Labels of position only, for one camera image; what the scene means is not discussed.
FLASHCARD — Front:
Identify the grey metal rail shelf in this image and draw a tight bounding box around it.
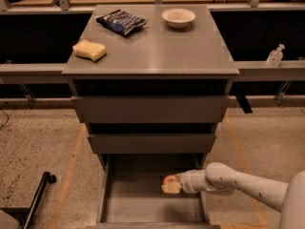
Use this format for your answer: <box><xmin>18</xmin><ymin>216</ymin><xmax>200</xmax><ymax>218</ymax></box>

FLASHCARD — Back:
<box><xmin>0</xmin><ymin>60</ymin><xmax>305</xmax><ymax>84</ymax></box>

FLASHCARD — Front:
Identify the clear sanitizer bottle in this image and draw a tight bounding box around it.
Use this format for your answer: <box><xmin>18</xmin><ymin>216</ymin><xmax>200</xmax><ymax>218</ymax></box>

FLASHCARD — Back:
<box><xmin>266</xmin><ymin>44</ymin><xmax>285</xmax><ymax>67</ymax></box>

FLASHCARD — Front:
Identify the grey top drawer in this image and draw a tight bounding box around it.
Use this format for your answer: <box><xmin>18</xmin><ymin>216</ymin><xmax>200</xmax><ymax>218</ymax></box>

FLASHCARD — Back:
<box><xmin>71</xmin><ymin>95</ymin><xmax>230</xmax><ymax>123</ymax></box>

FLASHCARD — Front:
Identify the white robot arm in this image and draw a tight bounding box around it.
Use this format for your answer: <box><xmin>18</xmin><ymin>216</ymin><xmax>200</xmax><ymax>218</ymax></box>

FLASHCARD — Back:
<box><xmin>161</xmin><ymin>162</ymin><xmax>305</xmax><ymax>229</ymax></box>

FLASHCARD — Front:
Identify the black cable on floor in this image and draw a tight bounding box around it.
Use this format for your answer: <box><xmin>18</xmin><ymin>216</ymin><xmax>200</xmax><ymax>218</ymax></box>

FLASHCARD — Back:
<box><xmin>0</xmin><ymin>108</ymin><xmax>10</xmax><ymax>131</ymax></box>

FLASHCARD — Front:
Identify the white ceramic bowl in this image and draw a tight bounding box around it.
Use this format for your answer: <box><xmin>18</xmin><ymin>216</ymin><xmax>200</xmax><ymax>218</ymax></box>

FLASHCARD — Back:
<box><xmin>162</xmin><ymin>9</ymin><xmax>196</xmax><ymax>29</ymax></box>

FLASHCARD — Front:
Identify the red apple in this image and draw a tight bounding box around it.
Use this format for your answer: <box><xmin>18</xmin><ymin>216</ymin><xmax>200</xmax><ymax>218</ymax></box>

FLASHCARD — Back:
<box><xmin>161</xmin><ymin>175</ymin><xmax>179</xmax><ymax>186</ymax></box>

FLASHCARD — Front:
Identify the grey open bottom drawer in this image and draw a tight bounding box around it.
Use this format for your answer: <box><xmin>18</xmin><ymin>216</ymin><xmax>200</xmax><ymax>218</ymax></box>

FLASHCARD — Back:
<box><xmin>86</xmin><ymin>154</ymin><xmax>220</xmax><ymax>229</ymax></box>

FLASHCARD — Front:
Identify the blue chip bag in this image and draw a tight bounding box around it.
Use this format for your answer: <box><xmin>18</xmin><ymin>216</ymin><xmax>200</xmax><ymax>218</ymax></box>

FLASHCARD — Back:
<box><xmin>95</xmin><ymin>10</ymin><xmax>148</xmax><ymax>36</ymax></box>

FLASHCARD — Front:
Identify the black chair base leg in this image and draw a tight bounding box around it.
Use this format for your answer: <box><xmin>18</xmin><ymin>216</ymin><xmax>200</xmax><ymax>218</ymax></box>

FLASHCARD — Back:
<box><xmin>0</xmin><ymin>172</ymin><xmax>57</xmax><ymax>229</ymax></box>

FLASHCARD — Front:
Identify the grey drawer cabinet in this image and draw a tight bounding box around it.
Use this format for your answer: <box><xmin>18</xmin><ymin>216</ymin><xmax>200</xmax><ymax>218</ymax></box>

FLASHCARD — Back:
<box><xmin>61</xmin><ymin>4</ymin><xmax>240</xmax><ymax>170</ymax></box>

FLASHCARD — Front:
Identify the grey middle drawer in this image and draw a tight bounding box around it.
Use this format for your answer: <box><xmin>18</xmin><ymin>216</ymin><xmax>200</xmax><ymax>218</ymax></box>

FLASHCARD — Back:
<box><xmin>88</xmin><ymin>134</ymin><xmax>215</xmax><ymax>154</ymax></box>

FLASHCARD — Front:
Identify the yellow sponge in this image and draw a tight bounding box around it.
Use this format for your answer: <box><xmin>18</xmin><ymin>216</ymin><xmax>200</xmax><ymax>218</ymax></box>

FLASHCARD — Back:
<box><xmin>72</xmin><ymin>39</ymin><xmax>107</xmax><ymax>62</ymax></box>

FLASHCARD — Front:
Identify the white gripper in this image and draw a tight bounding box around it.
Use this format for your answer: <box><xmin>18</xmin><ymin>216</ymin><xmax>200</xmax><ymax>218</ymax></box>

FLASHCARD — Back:
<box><xmin>161</xmin><ymin>170</ymin><xmax>207</xmax><ymax>194</ymax></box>

